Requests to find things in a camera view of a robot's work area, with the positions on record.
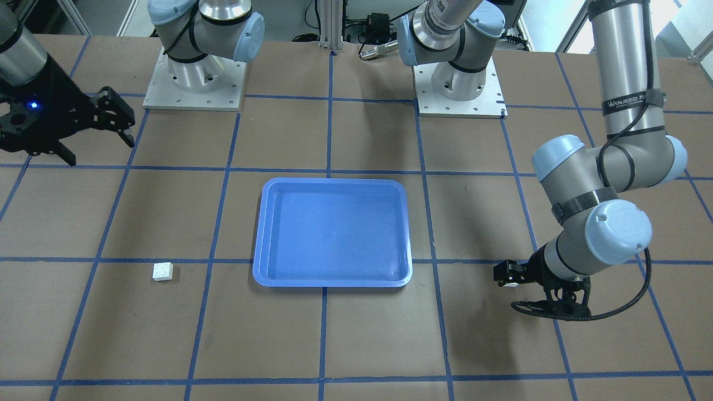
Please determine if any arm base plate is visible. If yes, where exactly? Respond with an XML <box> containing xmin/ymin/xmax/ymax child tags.
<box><xmin>412</xmin><ymin>58</ymin><xmax>509</xmax><ymax>119</ymax></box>
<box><xmin>143</xmin><ymin>53</ymin><xmax>248</xmax><ymax>111</ymax></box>

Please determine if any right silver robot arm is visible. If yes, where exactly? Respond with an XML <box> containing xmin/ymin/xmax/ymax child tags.
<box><xmin>1</xmin><ymin>1</ymin><xmax>265</xmax><ymax>167</ymax></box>

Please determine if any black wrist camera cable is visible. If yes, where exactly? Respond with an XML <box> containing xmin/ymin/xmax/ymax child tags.
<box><xmin>511</xmin><ymin>84</ymin><xmax>666</xmax><ymax>322</ymax></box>

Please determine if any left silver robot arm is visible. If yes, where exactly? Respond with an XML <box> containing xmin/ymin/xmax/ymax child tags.
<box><xmin>397</xmin><ymin>1</ymin><xmax>688</xmax><ymax>321</ymax></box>

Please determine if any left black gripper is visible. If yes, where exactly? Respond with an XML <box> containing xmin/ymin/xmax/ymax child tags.
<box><xmin>492</xmin><ymin>248</ymin><xmax>592</xmax><ymax>318</ymax></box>

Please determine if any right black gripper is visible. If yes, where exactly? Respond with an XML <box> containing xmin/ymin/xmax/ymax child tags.
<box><xmin>1</xmin><ymin>56</ymin><xmax>136</xmax><ymax>167</ymax></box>

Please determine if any blue plastic tray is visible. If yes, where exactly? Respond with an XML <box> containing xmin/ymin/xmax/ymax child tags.
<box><xmin>252</xmin><ymin>177</ymin><xmax>413</xmax><ymax>288</ymax></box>

